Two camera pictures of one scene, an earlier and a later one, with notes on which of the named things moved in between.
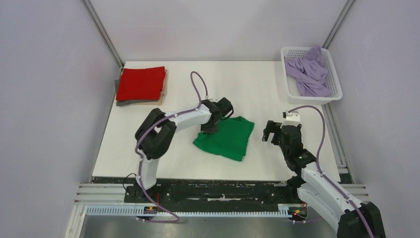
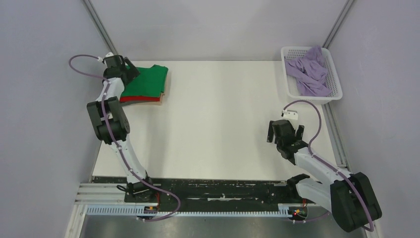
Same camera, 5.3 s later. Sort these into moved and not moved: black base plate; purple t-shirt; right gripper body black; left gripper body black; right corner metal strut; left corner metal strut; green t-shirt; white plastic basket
Moved: green t-shirt; left gripper body black
Not moved: black base plate; left corner metal strut; purple t-shirt; right gripper body black; right corner metal strut; white plastic basket
